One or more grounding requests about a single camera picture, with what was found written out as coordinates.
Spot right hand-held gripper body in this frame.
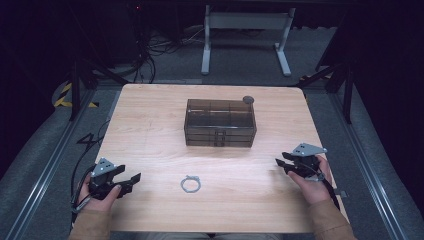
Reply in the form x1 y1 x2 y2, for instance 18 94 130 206
290 143 328 183

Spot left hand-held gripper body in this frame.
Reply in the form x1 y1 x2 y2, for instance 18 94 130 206
87 157 127 201

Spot grey ring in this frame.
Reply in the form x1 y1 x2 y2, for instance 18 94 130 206
180 175 202 194

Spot brown transparent drawer organizer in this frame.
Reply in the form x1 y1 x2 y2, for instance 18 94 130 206
183 98 258 148

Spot brown transparent drawer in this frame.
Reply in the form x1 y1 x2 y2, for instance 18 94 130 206
184 126 257 137

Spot person's left hand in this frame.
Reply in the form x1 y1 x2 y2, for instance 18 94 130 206
77 174 123 213

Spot person's right hand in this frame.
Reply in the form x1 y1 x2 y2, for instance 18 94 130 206
287 154 334 206

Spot black metal stand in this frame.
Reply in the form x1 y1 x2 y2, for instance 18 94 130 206
295 59 355 125
67 55 130 122

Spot yellow black hazard tape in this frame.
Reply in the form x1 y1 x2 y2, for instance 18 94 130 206
52 81 100 109

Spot left hand-held gripper cable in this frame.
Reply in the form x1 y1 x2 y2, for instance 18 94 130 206
69 119 112 234

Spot hand-held gripper cable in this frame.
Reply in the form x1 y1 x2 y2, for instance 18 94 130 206
304 163 342 212
69 119 112 234

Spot right hand-held gripper cable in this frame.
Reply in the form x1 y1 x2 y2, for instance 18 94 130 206
304 163 342 212

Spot metal floor rail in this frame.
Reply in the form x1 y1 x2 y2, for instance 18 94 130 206
327 89 408 240
4 87 98 240

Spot bundle of floor cables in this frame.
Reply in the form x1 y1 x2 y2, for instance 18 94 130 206
132 25 208 84

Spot white metal table frame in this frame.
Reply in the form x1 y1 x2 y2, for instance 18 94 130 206
200 4 297 77

